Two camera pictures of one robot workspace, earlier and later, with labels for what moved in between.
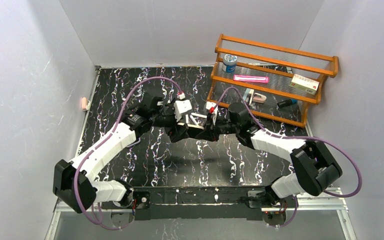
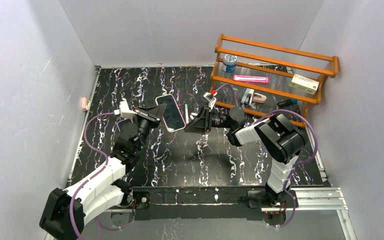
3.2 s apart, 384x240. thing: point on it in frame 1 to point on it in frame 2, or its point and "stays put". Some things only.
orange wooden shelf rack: x=276 y=82 stays put
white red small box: x=305 y=84 stays put
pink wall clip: x=84 y=102 stays put
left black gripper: x=181 y=128 to x=147 y=115
